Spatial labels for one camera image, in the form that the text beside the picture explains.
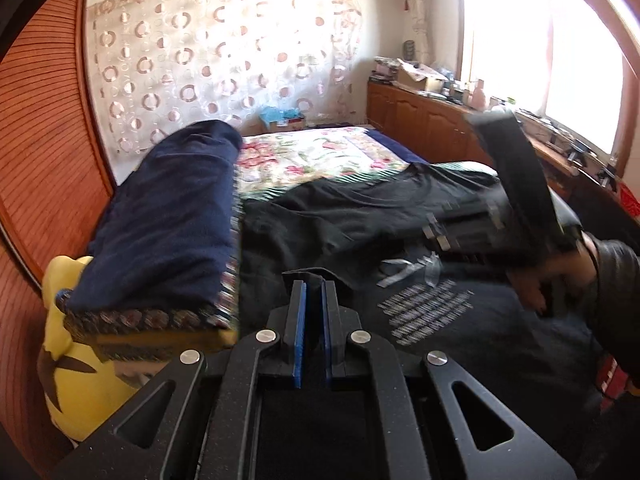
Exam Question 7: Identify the pink thermos jug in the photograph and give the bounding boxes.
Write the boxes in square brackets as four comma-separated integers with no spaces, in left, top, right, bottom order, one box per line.
[470,79,487,112]

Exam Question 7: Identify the circle patterned sheer curtain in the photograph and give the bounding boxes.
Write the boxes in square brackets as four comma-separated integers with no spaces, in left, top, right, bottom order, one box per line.
[87,0,361,160]

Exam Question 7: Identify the person right hand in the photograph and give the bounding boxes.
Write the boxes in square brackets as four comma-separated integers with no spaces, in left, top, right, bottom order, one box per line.
[508,233,598,313]

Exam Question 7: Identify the folded navy blue blanket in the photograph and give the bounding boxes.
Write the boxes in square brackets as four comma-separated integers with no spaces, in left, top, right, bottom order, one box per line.
[58,120,242,362]

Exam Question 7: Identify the window with wooden frame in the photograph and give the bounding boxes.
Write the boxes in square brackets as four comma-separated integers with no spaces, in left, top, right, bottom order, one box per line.
[460,0,639,172]

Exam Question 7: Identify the long wooden side cabinet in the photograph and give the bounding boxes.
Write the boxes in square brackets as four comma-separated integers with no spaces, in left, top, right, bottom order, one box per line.
[367,80,622,200]

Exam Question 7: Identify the black printed t-shirt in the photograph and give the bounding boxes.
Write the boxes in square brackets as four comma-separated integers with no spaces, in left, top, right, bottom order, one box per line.
[240,164,600,406]

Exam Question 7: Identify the floral quilt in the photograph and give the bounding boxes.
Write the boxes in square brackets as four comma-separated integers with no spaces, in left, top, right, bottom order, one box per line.
[234,127,424,200]

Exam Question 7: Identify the cardboard box on cabinet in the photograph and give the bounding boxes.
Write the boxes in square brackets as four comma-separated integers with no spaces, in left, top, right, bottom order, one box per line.
[396,60,446,92]

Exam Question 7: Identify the box with blue cloth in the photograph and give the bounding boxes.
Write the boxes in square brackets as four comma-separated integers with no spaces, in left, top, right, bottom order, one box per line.
[259,106,306,133]

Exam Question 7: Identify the yellow plush toy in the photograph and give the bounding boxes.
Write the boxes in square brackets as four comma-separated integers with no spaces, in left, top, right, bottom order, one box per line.
[37,256,145,445]

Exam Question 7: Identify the red bag beside bed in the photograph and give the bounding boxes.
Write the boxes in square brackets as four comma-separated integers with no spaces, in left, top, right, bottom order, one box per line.
[596,356,631,411]

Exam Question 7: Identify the small black tripod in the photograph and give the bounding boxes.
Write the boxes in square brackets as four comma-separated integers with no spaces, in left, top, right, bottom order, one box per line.
[566,140,591,168]

